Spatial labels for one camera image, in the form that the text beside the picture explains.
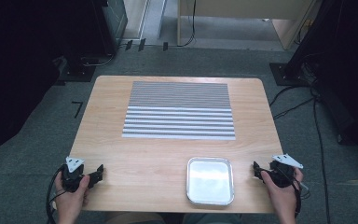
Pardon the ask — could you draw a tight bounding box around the black hanging cable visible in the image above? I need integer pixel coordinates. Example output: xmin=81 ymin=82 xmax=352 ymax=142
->
xmin=177 ymin=0 xmax=198 ymax=49

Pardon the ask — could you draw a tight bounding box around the person's right hand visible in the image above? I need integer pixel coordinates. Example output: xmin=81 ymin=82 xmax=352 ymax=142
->
xmin=260 ymin=167 xmax=304 ymax=218

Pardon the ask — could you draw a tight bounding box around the person's left hand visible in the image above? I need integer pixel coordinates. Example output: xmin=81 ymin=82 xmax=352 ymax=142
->
xmin=54 ymin=174 xmax=91 ymax=220

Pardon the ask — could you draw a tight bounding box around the light wooden desk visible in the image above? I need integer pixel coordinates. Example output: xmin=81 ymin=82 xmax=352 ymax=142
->
xmin=176 ymin=0 xmax=320 ymax=50

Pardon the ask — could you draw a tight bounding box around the black curtain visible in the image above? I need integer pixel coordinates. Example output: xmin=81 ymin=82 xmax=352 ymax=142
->
xmin=0 ymin=0 xmax=106 ymax=166
xmin=283 ymin=0 xmax=358 ymax=158

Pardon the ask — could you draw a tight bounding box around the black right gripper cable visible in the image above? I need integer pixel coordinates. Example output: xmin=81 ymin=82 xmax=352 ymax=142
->
xmin=287 ymin=169 xmax=311 ymax=218

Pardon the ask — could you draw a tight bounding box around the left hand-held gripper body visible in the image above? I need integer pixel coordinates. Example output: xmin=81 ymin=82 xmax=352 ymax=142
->
xmin=61 ymin=156 xmax=86 ymax=193

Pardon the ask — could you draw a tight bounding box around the silver metal tray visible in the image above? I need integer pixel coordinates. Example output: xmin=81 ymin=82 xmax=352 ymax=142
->
xmin=186 ymin=157 xmax=235 ymax=207

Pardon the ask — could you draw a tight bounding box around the dark cabinet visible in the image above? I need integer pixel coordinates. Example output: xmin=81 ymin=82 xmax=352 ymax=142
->
xmin=101 ymin=0 xmax=129 ymax=50

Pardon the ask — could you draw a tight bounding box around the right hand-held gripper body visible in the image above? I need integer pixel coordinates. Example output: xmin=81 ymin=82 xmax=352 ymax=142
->
xmin=262 ymin=153 xmax=305 ymax=189

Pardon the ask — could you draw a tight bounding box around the long black floor cable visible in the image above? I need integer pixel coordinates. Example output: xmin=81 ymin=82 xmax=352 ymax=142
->
xmin=310 ymin=90 xmax=333 ymax=224

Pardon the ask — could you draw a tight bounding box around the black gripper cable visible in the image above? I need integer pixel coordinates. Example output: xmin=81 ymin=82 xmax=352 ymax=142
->
xmin=45 ymin=165 xmax=67 ymax=224
xmin=287 ymin=169 xmax=311 ymax=218

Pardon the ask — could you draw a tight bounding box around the grey white striped placemat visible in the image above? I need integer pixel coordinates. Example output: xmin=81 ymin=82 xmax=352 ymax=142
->
xmin=121 ymin=80 xmax=237 ymax=141

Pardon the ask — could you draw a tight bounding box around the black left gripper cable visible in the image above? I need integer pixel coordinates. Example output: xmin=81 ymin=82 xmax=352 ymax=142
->
xmin=45 ymin=165 xmax=67 ymax=224

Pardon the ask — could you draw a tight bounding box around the black stand base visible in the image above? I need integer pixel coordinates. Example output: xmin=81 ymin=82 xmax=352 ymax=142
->
xmin=268 ymin=62 xmax=312 ymax=88
xmin=57 ymin=55 xmax=97 ymax=83

